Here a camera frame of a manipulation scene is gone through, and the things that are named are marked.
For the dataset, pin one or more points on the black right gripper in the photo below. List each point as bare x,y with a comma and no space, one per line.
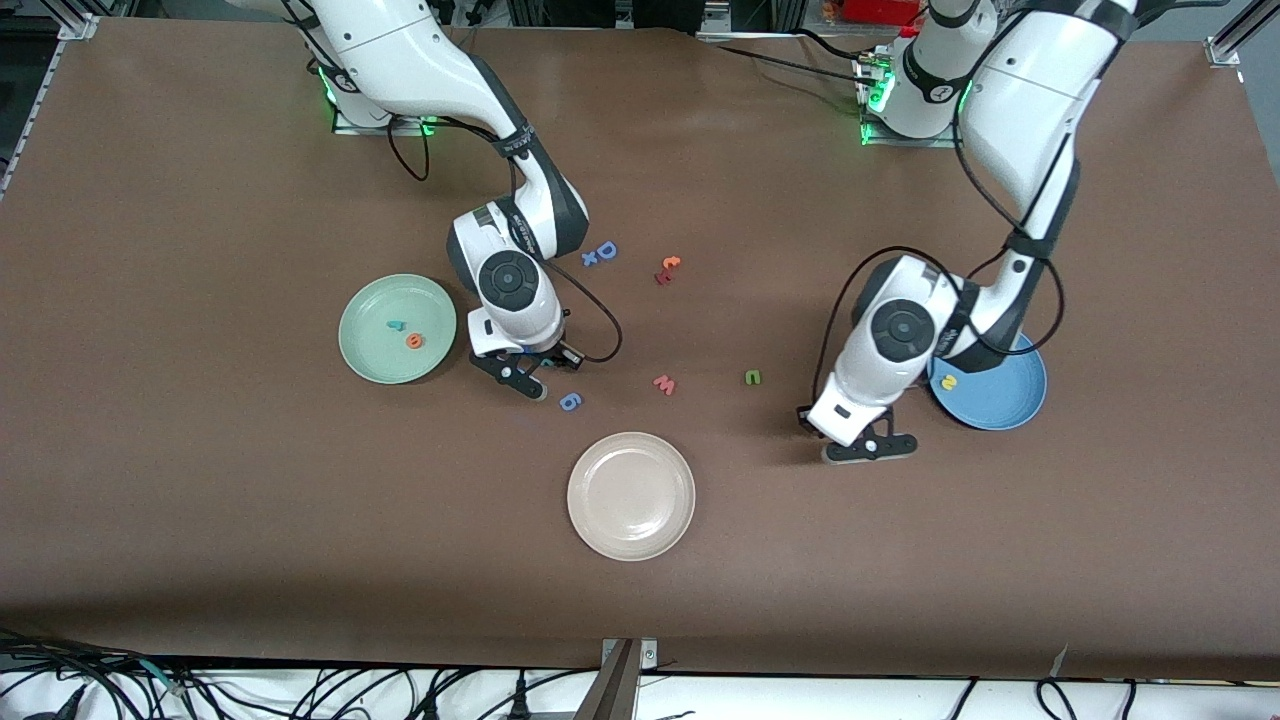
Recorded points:
551,350

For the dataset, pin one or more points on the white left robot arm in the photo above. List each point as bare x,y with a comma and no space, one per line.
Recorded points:
900,330

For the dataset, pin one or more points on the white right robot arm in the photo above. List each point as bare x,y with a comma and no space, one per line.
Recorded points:
505,280

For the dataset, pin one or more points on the blue foam letter g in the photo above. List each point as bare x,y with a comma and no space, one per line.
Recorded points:
570,402

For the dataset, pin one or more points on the pink foam letter w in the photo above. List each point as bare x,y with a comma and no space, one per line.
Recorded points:
664,385

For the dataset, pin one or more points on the blue foam letter D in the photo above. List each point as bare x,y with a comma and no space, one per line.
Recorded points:
606,250

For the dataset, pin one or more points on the blue plate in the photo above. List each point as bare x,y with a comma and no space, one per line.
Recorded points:
1000,400

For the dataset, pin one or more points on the beige plate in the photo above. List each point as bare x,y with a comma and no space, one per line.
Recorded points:
631,496

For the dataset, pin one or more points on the pale green plate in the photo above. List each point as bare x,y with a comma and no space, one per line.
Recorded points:
380,355

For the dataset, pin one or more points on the brown table cover sheet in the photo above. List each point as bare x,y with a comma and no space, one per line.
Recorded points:
640,600

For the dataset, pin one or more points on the white tape tab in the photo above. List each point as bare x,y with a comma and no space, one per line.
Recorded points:
1060,662

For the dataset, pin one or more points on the black power plug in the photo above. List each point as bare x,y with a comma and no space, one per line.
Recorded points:
519,700

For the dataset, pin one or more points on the red box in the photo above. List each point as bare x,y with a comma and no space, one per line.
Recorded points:
880,10

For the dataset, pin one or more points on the metal table edge bracket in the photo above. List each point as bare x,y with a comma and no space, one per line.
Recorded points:
615,690

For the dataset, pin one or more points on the aluminium frame profile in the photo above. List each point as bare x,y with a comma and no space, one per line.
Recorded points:
75,25
1225,45

